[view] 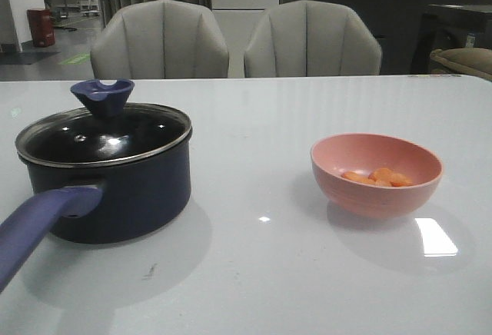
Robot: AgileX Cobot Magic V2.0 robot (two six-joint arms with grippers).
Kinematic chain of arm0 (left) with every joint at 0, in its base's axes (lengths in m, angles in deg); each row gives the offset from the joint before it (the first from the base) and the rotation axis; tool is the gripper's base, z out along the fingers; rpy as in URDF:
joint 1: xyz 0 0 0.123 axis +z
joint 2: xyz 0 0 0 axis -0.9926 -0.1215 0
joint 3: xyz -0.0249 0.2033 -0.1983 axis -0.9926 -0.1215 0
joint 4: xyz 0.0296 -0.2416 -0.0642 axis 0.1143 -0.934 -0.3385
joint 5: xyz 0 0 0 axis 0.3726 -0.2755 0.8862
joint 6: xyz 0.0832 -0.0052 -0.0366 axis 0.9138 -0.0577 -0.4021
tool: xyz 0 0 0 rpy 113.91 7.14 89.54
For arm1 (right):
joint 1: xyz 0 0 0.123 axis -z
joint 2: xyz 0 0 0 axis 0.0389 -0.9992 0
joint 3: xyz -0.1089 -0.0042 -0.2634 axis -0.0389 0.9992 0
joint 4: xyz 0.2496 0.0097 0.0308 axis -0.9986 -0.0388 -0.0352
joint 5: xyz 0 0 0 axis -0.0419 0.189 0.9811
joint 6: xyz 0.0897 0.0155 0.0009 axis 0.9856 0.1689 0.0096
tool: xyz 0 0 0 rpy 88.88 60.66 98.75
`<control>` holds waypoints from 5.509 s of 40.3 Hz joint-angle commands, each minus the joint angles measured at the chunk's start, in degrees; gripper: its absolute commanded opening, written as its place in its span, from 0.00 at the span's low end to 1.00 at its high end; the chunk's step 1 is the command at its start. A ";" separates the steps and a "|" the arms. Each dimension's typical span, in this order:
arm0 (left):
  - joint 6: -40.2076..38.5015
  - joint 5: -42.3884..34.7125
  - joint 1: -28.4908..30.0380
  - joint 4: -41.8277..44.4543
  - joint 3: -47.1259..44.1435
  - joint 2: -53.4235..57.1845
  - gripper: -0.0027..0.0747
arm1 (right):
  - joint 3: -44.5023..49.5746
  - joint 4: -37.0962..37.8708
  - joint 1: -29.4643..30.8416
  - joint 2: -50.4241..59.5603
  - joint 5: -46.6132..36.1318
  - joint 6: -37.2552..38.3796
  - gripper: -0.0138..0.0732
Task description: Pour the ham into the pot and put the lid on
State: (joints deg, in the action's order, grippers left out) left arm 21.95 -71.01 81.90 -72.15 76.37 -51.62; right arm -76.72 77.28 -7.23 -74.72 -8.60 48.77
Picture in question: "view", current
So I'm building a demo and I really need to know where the right beige chair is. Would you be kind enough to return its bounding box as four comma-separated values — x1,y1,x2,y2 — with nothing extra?
244,0,382,78

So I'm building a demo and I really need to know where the grey counter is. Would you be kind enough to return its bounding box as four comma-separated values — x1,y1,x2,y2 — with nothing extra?
280,0,491,75

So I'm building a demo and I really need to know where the orange ham slice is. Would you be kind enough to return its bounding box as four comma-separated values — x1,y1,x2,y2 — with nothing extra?
389,172,414,187
368,167,394,182
341,171,375,185

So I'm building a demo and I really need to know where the pink bowl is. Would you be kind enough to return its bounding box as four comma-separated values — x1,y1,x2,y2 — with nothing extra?
311,133,444,218

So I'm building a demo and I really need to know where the dark blue saucepan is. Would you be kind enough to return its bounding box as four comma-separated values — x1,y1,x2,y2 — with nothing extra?
1,140,191,288

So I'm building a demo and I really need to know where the glass lid with blue knob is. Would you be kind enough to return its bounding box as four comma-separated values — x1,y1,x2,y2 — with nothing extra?
15,79,192,168

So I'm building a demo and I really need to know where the red trash bin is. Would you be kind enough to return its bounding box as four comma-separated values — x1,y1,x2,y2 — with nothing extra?
27,8,55,48

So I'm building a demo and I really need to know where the left beige chair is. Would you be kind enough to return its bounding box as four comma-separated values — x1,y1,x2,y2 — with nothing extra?
90,0,229,79

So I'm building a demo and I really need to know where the beige chair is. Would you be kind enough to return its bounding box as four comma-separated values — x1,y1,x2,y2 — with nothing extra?
90,0,229,79
244,0,382,78

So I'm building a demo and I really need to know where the white cabinet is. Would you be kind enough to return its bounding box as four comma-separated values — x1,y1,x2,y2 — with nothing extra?
211,0,279,78

